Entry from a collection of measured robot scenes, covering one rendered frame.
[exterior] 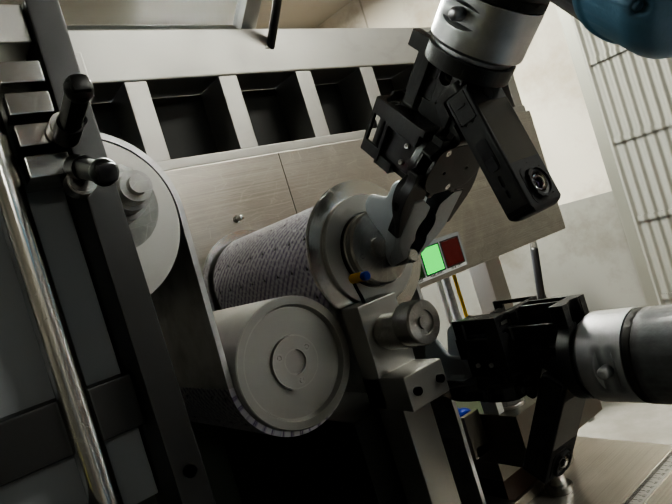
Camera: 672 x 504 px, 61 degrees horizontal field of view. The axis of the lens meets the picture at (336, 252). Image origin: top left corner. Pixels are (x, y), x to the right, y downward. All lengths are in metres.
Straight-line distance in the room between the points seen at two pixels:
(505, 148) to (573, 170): 3.25
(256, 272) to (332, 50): 0.57
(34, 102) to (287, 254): 0.32
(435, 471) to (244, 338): 0.22
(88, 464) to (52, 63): 0.21
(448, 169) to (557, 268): 3.37
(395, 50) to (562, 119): 2.56
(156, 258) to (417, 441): 0.28
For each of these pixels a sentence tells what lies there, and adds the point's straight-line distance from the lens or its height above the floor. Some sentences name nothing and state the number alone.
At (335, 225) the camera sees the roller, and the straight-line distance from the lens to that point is 0.56.
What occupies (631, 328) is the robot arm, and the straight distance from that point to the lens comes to 0.49.
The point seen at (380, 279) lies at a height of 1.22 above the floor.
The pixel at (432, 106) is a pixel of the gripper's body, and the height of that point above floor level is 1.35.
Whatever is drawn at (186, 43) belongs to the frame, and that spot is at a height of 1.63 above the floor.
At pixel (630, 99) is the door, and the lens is 3.54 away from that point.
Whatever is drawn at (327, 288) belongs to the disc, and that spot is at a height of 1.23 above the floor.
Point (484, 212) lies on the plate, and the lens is 1.26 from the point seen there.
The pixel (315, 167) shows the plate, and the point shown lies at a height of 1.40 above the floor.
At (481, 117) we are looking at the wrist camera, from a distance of 0.46.
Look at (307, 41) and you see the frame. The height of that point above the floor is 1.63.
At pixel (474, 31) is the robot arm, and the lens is 0.45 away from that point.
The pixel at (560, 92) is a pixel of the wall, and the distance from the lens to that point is 3.72.
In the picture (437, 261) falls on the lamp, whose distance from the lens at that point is 1.12.
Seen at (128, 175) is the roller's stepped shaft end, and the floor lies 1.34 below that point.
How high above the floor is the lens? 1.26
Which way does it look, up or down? 1 degrees down
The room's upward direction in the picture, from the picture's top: 17 degrees counter-clockwise
